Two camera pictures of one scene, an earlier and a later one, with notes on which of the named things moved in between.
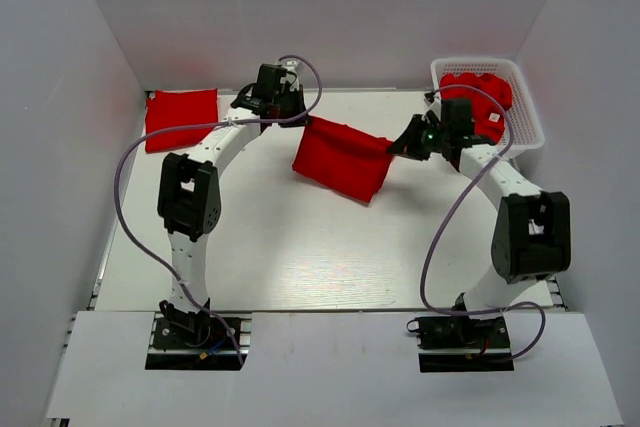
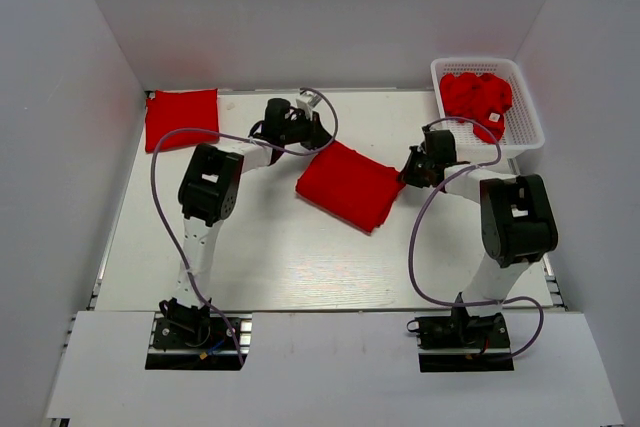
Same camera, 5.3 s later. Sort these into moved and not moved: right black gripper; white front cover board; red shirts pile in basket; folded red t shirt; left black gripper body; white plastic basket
Moved: left black gripper body; right black gripper
Not moved: red shirts pile in basket; white front cover board; folded red t shirt; white plastic basket
